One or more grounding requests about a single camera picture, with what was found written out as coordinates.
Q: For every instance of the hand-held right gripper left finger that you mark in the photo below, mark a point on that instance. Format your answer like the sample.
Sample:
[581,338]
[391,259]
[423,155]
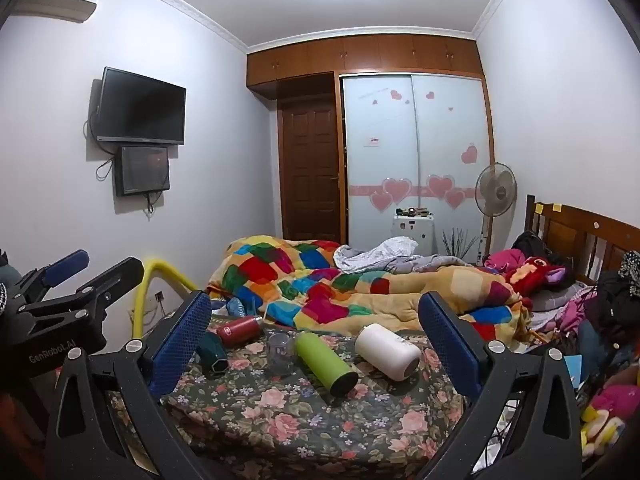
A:
[182,342]

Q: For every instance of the grey cloth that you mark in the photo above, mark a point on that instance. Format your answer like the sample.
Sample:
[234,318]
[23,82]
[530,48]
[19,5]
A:
[440,261]

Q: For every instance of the white bottle cup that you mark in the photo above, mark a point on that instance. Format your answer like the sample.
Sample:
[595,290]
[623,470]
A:
[387,352]

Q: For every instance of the pink plush toy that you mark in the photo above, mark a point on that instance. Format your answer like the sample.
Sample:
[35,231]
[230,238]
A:
[502,260]

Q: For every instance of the white patterned cloth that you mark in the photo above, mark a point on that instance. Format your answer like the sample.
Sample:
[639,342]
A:
[375,255]

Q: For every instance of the blue white cloth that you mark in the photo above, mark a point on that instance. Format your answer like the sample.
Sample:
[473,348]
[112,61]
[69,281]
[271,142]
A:
[242,307]

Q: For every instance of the small black wall monitor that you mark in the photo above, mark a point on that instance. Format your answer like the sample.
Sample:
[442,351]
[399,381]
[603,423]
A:
[144,170]

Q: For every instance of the wooden wardrobe with sliding doors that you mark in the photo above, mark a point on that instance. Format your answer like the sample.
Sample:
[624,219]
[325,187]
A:
[415,125]

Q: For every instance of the white air conditioner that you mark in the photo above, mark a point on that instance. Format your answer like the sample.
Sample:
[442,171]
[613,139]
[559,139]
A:
[55,7]

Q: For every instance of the brown wooden door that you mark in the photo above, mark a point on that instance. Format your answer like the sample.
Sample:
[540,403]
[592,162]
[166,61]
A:
[310,160]

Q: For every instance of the pile of pink clothes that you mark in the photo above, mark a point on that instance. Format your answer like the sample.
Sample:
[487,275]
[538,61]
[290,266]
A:
[565,310]

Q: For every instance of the red bottle cup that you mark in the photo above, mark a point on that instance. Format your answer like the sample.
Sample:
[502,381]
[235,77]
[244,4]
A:
[240,331]

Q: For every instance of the pile of dark clothes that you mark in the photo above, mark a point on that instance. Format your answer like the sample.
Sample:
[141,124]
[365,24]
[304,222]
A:
[617,300]

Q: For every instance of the yellow pipe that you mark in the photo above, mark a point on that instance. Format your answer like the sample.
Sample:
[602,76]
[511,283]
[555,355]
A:
[150,270]

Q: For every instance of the clear glass cup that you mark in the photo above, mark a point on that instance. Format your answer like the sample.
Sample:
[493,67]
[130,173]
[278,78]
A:
[280,355]

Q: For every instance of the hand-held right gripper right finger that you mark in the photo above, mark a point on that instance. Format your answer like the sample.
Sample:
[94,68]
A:
[450,347]

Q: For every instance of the floral bedsheet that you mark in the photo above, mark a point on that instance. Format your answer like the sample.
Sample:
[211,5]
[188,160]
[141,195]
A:
[280,425]

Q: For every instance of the green bottle cup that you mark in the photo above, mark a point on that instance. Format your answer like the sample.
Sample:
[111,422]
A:
[325,362]

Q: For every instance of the black bag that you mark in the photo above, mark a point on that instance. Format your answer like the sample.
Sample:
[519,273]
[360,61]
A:
[530,245]

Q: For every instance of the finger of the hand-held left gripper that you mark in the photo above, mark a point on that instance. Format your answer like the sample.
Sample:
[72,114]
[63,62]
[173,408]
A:
[117,277]
[67,262]

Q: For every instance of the colourful patchwork quilt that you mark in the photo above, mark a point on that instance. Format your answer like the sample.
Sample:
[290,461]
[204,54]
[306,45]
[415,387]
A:
[320,290]

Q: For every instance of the wall socket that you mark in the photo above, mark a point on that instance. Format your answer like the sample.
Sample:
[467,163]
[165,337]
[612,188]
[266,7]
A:
[160,296]

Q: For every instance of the wooden bed headboard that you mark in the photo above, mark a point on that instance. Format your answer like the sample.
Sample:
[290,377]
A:
[575,230]

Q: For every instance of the dry plant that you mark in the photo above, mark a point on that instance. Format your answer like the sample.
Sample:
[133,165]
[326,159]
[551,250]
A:
[460,245]

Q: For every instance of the standing fan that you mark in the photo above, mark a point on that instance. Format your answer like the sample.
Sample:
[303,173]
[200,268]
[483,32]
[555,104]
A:
[496,185]

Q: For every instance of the red plush toy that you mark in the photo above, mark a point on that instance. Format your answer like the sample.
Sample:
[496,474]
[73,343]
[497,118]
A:
[535,272]

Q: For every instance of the black wall television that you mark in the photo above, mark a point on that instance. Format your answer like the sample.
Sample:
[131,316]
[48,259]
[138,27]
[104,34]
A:
[142,107]

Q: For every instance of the small white cabinet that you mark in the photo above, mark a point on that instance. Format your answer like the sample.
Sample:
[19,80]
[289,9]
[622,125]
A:
[412,235]

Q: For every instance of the yellow soft toy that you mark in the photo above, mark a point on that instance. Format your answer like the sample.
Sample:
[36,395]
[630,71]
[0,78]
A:
[600,430]

